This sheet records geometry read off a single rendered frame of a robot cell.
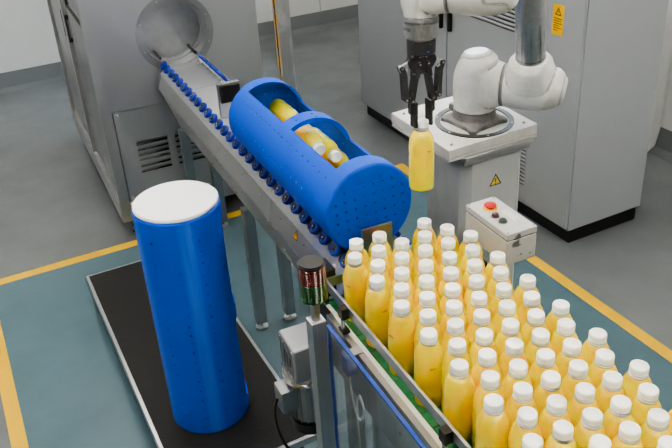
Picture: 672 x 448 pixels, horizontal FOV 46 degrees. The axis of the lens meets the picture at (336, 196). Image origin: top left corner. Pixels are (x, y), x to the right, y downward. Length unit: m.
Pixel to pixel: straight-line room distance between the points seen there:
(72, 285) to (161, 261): 1.73
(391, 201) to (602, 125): 1.93
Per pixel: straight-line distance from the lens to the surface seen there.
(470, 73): 2.84
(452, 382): 1.75
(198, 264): 2.57
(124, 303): 3.75
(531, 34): 2.69
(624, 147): 4.26
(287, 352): 2.20
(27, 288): 4.34
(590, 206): 4.26
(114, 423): 3.37
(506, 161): 2.97
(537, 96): 2.81
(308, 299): 1.80
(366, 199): 2.29
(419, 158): 2.15
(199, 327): 2.70
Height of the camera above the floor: 2.22
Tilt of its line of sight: 28 degrees down
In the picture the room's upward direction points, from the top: 4 degrees counter-clockwise
